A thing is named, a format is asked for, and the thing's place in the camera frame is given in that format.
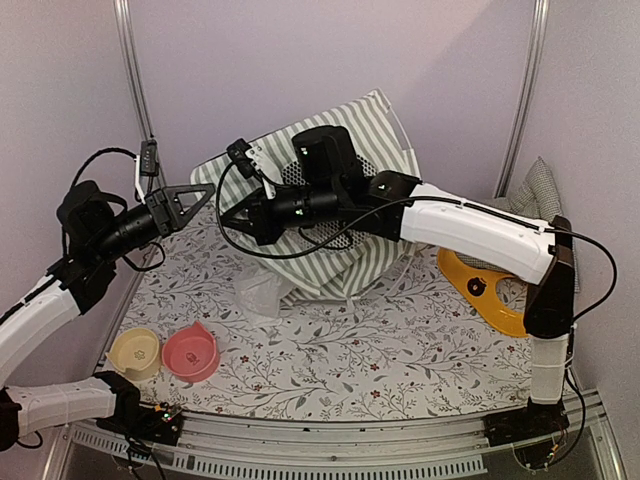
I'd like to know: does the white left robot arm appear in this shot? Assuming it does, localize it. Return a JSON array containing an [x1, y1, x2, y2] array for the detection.
[[1, 180, 216, 450]]

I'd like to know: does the aluminium frame post left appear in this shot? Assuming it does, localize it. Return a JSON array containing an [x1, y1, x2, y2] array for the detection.
[[113, 0, 155, 140]]

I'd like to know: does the front aluminium rail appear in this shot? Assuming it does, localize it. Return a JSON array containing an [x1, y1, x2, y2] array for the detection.
[[43, 390, 627, 479]]

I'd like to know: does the aluminium frame post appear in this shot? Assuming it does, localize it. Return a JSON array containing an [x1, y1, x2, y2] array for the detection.
[[113, 0, 155, 140], [493, 0, 550, 198]]

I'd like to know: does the cream pet bowl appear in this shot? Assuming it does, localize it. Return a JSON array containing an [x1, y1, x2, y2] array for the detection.
[[106, 328, 161, 382]]

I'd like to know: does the aluminium frame post right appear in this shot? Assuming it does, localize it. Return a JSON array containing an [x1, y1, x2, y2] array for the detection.
[[493, 0, 550, 198]]

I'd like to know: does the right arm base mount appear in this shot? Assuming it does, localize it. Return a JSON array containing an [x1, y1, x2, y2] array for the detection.
[[483, 402, 569, 447]]

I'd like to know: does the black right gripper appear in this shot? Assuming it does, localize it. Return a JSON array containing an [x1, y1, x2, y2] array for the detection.
[[222, 179, 343, 242]]

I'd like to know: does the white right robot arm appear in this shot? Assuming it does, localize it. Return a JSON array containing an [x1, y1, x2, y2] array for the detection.
[[216, 125, 575, 436]]

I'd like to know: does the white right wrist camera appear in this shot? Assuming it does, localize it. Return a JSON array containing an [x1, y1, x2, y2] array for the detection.
[[226, 138, 283, 200]]

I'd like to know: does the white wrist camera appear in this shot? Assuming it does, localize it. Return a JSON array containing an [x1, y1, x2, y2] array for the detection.
[[226, 138, 283, 200], [134, 139, 160, 204]]

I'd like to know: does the yellow double pet bowl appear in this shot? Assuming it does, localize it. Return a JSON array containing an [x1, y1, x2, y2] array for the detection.
[[437, 248, 527, 338]]

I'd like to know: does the pink pet bowl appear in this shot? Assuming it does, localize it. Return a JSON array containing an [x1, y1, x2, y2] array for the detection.
[[161, 321, 220, 383]]

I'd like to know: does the green checked cushion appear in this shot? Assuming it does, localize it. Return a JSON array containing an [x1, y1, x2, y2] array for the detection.
[[480, 156, 583, 293]]

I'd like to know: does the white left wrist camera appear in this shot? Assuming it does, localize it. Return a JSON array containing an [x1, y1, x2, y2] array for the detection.
[[134, 139, 160, 204]]

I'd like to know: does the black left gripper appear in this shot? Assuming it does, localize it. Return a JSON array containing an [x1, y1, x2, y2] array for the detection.
[[92, 183, 216, 263]]

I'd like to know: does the floral table mat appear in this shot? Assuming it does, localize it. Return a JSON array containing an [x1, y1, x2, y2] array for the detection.
[[120, 209, 530, 421]]

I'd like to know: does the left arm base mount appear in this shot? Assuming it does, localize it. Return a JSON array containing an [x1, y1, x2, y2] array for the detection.
[[96, 387, 184, 446]]

